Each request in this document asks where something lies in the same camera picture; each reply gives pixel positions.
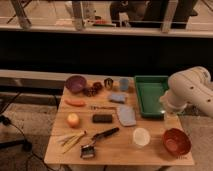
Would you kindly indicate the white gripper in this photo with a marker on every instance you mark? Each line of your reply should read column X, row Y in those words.
column 170, row 119

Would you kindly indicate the yellow red apple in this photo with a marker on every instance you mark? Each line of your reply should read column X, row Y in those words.
column 73, row 120

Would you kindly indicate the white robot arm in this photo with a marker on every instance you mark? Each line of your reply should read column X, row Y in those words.
column 190, row 86

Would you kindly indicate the white paper cup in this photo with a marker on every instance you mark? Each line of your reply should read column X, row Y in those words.
column 141, row 137

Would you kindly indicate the light blue cup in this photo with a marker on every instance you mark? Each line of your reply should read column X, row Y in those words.
column 123, row 84

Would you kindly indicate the shiny metal cup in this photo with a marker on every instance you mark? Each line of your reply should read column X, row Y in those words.
column 108, row 83

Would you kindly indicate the red brown bowl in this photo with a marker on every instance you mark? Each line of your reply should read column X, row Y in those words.
column 176, row 142

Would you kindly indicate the green plastic tray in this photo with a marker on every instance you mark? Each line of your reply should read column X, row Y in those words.
column 149, row 89

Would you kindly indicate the light blue plastic lid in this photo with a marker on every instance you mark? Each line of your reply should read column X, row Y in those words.
column 126, row 115

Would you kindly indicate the black rectangular block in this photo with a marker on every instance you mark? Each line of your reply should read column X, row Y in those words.
column 102, row 118

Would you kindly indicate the thin brown stick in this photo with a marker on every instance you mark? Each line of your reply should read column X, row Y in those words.
column 102, row 107

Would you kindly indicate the dark red grape bunch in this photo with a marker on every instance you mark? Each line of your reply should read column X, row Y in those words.
column 93, row 90

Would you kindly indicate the orange carrot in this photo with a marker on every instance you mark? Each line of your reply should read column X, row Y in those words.
column 77, row 103

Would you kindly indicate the purple bowl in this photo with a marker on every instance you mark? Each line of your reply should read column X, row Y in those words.
column 76, row 83

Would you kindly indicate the black handled brush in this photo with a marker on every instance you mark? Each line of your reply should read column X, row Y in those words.
column 88, row 151

